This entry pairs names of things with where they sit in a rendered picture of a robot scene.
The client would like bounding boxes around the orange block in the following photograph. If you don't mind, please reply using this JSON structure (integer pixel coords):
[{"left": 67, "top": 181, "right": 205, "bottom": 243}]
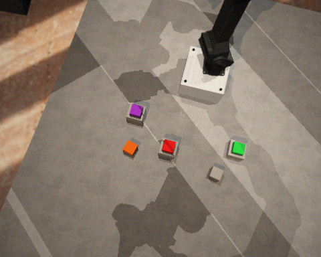
[{"left": 123, "top": 141, "right": 138, "bottom": 156}]

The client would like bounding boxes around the red button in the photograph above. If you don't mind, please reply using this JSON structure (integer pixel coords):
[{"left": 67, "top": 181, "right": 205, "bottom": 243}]
[{"left": 158, "top": 137, "right": 178, "bottom": 159}]

